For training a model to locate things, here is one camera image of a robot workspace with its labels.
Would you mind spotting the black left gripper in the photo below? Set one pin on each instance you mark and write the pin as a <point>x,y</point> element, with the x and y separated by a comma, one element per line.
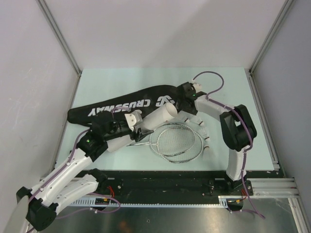
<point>140,134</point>

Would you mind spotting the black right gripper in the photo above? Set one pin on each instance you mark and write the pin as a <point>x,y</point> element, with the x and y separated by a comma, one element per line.
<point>180,104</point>

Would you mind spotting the white shuttlecock tube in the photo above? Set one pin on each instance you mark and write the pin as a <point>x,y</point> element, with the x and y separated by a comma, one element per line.
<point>155,119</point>

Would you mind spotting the white shuttlecock red band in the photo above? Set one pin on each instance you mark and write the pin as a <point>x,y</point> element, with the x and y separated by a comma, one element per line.
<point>183,118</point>

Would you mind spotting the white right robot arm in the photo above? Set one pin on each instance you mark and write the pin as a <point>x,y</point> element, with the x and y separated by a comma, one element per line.
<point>237,127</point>

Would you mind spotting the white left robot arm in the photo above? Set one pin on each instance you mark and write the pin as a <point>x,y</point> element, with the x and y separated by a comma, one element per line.
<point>106,133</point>

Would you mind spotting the white badminton racket upper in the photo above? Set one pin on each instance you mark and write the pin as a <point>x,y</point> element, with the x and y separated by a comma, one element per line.
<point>179,140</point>

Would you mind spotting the black white badminton racket lower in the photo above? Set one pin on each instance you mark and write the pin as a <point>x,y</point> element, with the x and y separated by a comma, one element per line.
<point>175,143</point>

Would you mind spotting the black Crossway racket bag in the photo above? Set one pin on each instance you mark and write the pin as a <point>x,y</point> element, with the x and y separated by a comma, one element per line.
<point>146,101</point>

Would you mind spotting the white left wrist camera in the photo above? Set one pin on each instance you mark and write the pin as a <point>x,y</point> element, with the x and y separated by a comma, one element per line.
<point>133,119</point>

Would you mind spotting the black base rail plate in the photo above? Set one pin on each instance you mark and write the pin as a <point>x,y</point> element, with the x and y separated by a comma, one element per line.
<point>129,184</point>

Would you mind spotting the right aluminium frame post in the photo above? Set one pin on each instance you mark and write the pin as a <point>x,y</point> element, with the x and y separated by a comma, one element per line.
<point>276,26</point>

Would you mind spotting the aluminium frame post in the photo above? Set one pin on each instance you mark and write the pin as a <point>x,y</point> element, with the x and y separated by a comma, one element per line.
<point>276,26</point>
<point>42,4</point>

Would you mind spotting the white slotted cable duct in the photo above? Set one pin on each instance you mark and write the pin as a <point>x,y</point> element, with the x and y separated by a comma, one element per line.
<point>187,201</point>

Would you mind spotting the aluminium frame rail right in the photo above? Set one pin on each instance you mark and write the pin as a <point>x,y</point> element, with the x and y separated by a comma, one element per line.
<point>276,185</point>

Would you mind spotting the left aluminium frame post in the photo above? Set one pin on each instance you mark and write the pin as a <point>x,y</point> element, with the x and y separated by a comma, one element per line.
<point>42,4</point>

